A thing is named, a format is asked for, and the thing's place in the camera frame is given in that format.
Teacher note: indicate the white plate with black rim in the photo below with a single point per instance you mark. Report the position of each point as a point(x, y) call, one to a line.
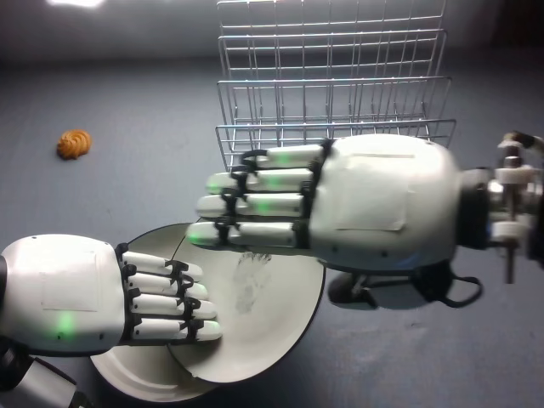
point(263, 331)
point(140, 378)

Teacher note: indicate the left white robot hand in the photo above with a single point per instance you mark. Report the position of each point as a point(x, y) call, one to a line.
point(64, 289)

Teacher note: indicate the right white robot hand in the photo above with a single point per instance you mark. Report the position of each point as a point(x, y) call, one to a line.
point(374, 200)

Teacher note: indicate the orange swirl cookie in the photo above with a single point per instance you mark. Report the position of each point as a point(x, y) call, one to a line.
point(74, 144)

